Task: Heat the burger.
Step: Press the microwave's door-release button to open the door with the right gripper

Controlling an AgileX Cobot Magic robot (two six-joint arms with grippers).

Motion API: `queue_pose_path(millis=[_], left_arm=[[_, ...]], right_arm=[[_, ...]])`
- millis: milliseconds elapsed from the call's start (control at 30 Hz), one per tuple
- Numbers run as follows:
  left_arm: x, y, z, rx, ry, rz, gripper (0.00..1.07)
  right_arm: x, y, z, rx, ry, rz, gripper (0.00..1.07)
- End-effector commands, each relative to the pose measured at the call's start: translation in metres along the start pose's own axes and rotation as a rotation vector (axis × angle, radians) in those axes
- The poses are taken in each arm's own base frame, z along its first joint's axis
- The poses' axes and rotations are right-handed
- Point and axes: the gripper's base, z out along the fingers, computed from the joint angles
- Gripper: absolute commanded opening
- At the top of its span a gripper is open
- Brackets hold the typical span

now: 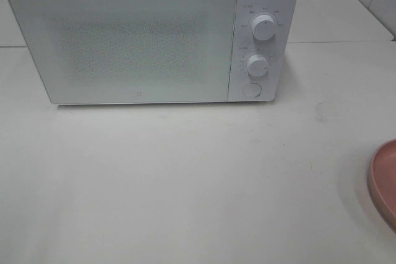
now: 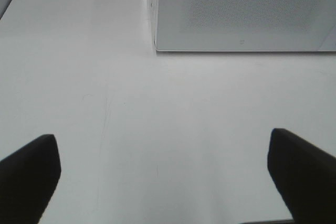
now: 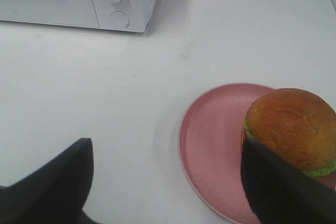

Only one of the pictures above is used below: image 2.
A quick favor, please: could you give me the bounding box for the white microwave door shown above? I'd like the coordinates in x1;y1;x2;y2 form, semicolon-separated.
153;0;335;51

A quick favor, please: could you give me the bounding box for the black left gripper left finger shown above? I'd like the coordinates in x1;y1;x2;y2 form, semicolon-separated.
1;134;61;223

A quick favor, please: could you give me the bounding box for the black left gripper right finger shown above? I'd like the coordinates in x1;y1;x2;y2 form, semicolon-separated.
267;129;335;223

